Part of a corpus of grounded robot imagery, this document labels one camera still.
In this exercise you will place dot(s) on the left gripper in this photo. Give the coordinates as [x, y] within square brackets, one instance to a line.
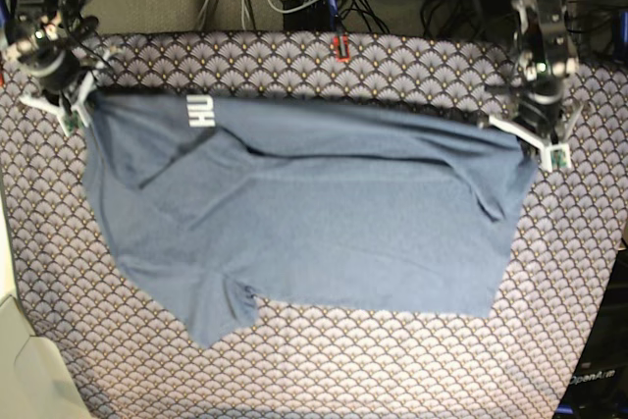
[539, 103]

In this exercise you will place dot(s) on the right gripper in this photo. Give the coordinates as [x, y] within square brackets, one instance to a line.
[56, 68]

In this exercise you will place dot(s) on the blue T-shirt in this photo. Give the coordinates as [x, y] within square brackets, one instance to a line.
[206, 203]

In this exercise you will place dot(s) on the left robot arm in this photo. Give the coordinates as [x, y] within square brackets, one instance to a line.
[547, 59]

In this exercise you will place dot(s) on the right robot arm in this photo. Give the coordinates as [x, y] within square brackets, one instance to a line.
[62, 18]

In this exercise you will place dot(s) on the red table clamp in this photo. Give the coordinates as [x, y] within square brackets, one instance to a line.
[341, 48]

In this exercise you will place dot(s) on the black box under table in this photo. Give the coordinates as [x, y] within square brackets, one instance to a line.
[313, 18]

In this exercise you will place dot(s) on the fan-patterned tablecloth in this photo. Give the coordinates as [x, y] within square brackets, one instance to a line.
[132, 359]

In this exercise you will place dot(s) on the black OpenArm base stand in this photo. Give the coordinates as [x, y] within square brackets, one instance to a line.
[598, 387]

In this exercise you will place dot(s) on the beige plastic bin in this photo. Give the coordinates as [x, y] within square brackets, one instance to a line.
[35, 382]

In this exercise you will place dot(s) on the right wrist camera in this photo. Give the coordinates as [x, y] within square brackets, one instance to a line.
[71, 123]

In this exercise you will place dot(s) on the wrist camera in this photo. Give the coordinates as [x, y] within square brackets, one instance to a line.
[71, 123]
[555, 157]

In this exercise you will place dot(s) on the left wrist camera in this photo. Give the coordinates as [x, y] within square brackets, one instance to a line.
[555, 157]

